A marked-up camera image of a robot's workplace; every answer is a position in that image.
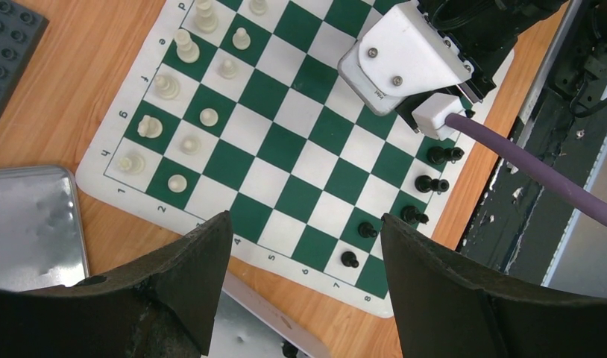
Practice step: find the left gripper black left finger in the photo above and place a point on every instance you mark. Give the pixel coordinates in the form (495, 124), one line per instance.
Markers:
(162, 304)

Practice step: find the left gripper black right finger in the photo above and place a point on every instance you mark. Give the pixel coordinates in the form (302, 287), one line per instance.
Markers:
(447, 305)

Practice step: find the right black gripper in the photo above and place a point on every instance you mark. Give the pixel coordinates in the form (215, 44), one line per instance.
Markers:
(485, 31)

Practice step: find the metal tin with black pieces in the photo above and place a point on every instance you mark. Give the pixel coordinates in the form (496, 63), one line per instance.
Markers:
(247, 325)

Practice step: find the black chess pawn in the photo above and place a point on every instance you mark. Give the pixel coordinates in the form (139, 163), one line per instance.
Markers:
(349, 259)
(367, 230)

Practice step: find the black chess piece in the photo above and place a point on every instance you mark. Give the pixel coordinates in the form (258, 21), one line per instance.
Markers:
(438, 155)
(425, 183)

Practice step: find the green white chess mat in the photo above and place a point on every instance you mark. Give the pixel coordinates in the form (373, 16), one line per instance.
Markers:
(227, 109)

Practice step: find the metal tin lid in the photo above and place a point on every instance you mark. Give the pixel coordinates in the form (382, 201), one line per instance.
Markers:
(41, 232)

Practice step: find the dark grey lego baseplate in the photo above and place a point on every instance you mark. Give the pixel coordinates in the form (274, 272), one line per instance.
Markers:
(21, 30)

